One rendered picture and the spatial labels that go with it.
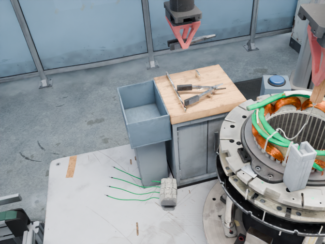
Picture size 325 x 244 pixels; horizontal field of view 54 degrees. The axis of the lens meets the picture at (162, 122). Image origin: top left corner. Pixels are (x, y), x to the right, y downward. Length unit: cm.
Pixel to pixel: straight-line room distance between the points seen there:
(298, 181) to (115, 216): 54
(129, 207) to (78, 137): 152
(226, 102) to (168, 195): 31
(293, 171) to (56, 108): 239
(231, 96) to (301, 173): 34
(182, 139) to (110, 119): 169
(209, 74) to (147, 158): 29
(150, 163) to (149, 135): 13
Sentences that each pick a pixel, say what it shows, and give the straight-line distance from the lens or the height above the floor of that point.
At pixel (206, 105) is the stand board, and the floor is 106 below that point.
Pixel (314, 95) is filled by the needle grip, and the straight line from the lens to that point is 50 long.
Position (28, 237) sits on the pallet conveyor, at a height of 69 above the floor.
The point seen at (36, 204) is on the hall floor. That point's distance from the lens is 212.
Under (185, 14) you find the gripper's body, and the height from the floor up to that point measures 128.
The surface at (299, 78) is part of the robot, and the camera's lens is 115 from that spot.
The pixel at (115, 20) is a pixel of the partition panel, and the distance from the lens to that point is 286.
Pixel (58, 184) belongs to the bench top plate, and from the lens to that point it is 108.
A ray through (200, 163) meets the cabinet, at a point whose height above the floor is 86.
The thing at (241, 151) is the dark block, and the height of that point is 110.
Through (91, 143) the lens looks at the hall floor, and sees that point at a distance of 235.
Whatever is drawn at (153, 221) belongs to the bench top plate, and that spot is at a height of 78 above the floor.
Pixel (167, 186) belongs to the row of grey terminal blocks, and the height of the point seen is 82.
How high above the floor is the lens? 156
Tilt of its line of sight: 40 degrees down
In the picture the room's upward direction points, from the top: 6 degrees counter-clockwise
